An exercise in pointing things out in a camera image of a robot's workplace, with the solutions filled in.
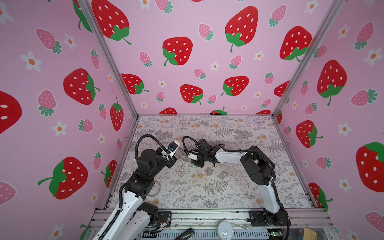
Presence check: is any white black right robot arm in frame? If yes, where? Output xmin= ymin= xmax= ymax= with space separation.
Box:
xmin=184 ymin=139 xmax=292 ymax=228

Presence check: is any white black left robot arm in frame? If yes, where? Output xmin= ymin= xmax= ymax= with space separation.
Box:
xmin=94 ymin=143 xmax=178 ymax=240

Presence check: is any tan object front right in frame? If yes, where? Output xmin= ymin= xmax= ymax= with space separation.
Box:
xmin=299 ymin=228 xmax=318 ymax=240

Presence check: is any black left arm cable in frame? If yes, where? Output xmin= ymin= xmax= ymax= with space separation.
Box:
xmin=134 ymin=134 xmax=169 ymax=163

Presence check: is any black handle front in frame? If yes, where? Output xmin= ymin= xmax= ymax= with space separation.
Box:
xmin=175 ymin=228 xmax=195 ymax=240

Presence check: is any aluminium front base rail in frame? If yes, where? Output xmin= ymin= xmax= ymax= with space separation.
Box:
xmin=84 ymin=209 xmax=340 ymax=240

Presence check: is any aluminium left rear corner post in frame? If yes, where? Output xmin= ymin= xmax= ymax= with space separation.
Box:
xmin=79 ymin=1 xmax=138 ymax=119

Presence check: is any aluminium corner post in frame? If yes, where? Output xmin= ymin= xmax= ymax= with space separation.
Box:
xmin=79 ymin=1 xmax=138 ymax=119
xmin=272 ymin=0 xmax=345 ymax=120

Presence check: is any aluminium right rear corner post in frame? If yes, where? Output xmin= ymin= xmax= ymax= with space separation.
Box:
xmin=272 ymin=0 xmax=345 ymax=120

